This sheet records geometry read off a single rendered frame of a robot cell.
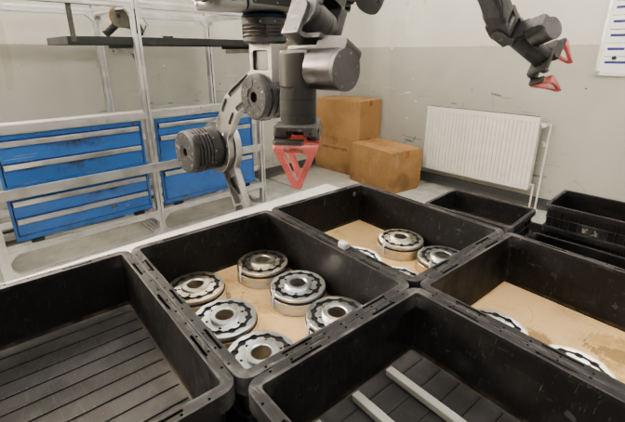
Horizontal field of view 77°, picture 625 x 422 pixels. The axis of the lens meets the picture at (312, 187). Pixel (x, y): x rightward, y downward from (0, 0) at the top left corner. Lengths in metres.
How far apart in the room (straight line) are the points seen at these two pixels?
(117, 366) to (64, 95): 2.80
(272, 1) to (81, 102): 2.36
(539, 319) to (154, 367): 0.63
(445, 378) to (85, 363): 0.52
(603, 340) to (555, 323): 0.07
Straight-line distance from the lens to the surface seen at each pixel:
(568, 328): 0.81
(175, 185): 2.76
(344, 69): 0.55
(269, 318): 0.72
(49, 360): 0.75
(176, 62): 3.62
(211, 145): 1.64
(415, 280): 0.65
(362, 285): 0.70
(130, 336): 0.74
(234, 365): 0.49
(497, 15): 1.20
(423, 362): 0.66
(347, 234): 1.00
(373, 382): 0.62
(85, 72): 3.38
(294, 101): 0.60
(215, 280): 0.78
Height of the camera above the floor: 1.26
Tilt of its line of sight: 19 degrees down
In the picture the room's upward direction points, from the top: straight up
